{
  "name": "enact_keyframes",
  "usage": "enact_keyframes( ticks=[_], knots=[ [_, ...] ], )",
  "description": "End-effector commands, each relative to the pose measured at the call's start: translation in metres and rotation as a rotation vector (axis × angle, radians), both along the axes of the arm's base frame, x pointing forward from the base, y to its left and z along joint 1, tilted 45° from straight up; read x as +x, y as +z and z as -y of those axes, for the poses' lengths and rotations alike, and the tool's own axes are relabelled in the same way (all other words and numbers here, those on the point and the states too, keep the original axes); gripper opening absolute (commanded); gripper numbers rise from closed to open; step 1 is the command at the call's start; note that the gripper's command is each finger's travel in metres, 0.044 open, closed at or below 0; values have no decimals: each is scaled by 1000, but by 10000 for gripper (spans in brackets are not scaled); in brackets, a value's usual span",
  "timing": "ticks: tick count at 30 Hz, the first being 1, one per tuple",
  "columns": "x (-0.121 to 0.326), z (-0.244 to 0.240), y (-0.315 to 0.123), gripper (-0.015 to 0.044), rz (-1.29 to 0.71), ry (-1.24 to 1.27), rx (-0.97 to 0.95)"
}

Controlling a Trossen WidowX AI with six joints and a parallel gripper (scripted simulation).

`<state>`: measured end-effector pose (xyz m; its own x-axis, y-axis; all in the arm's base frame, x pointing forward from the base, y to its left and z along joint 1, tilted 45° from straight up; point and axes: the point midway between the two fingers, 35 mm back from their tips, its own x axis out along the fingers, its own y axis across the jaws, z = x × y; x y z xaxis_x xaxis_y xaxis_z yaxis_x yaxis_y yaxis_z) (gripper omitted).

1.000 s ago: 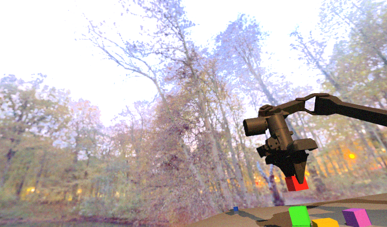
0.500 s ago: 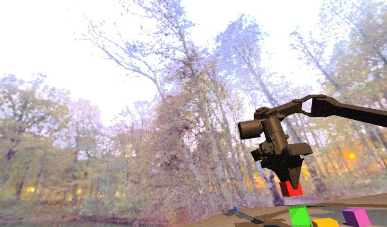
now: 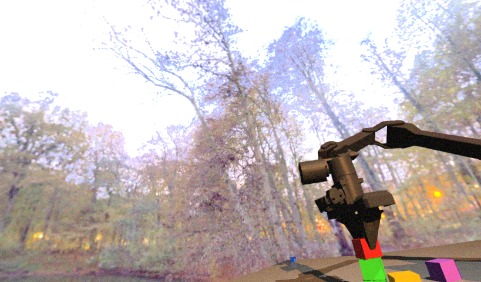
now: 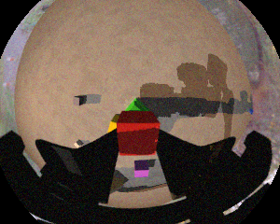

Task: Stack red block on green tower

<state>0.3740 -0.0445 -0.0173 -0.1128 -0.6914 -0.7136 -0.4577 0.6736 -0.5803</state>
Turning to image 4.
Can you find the red block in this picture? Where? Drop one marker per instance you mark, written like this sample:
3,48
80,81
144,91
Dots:
137,133

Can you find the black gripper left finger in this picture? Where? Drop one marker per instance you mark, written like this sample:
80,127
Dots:
94,163

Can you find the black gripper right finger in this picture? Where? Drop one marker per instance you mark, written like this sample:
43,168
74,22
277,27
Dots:
182,161

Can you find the pink block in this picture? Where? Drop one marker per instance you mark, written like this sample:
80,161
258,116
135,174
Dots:
141,168

